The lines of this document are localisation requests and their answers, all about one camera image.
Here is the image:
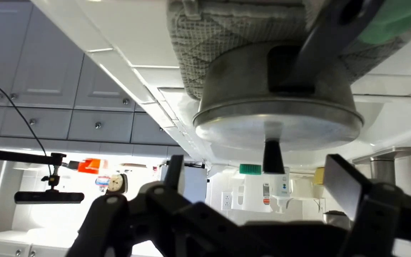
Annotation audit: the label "white soap dispenser bottle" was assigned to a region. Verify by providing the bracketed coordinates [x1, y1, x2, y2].
[268, 173, 294, 214]

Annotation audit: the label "black stereo camera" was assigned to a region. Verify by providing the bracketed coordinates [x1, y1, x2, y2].
[13, 190, 86, 206]

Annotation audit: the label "green cloth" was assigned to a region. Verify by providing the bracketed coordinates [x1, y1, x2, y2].
[355, 0, 411, 47]

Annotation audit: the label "orange packages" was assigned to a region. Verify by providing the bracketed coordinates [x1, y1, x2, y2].
[76, 157, 103, 176]

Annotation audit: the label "green sponge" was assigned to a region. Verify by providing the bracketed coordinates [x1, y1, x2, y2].
[238, 163, 263, 176]

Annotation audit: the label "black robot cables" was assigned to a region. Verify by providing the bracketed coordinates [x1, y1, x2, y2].
[0, 69, 54, 179]

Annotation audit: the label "steel pot black handle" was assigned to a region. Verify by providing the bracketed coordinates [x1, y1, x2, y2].
[191, 0, 388, 176]

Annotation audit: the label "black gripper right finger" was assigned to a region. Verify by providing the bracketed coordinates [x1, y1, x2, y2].
[323, 153, 411, 257]

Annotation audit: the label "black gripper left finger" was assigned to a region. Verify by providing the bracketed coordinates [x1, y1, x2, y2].
[67, 153, 196, 257]

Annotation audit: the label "grey quilted pot holder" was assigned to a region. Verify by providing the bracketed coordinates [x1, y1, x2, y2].
[166, 0, 411, 101]

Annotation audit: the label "round clock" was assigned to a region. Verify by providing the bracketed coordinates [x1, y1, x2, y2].
[104, 173, 128, 196]

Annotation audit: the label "black camera stand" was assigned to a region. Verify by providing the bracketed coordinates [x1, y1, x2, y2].
[0, 147, 69, 193]

